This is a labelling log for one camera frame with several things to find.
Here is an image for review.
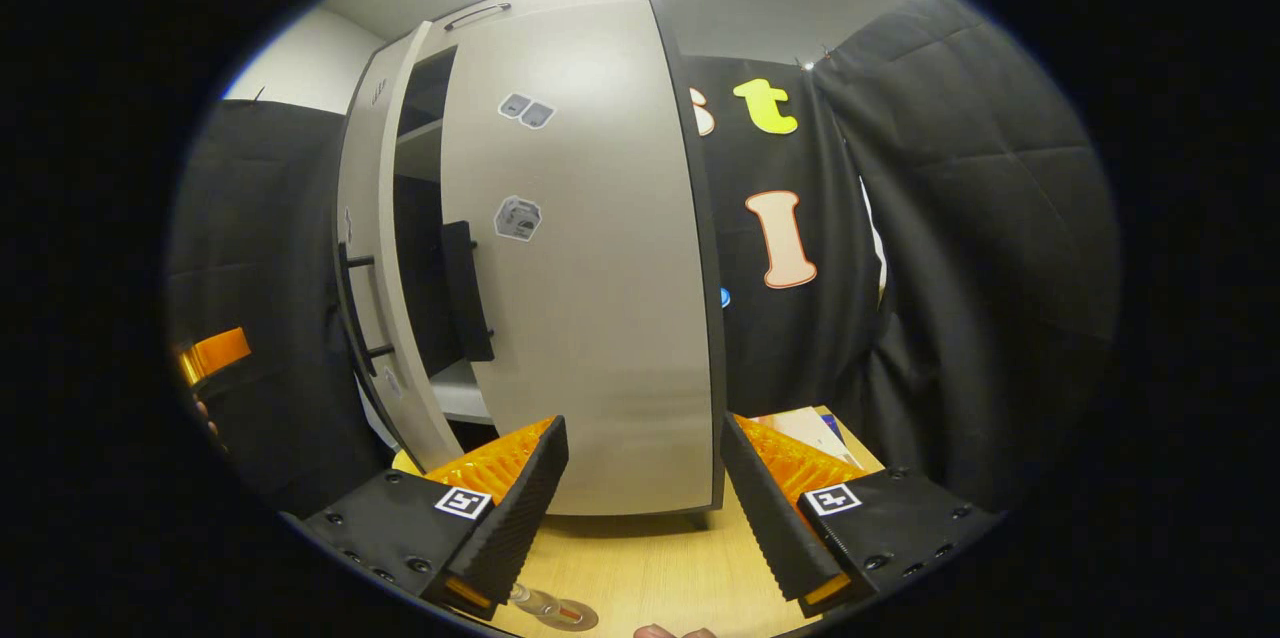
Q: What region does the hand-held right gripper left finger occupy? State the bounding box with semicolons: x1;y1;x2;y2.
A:
303;415;573;621

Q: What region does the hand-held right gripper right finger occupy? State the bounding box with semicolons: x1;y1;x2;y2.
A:
720;411;1001;619

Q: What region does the clear glass bottle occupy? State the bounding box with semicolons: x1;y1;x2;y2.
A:
510;585;587;621

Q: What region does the white and grey cabinet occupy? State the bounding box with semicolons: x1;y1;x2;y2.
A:
335;0;730;530

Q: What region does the white cabinet shelf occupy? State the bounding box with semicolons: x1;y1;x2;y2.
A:
396;118;445;182

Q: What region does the white cabinet drawer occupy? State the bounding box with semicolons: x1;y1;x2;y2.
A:
405;0;652;45

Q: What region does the white orange booklet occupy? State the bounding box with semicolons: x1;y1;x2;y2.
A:
750;405;853;466

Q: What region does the dark quilted cloth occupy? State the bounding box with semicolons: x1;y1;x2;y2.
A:
168;98;397;520
815;0;1122;515

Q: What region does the black backdrop cloth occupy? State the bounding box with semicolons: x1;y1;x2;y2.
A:
683;53;892;420

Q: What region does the black door handle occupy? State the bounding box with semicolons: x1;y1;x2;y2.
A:
440;220;497;364
337;242;397;378

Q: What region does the metal drawer handle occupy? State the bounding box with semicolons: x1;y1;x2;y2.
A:
443;2;513;32

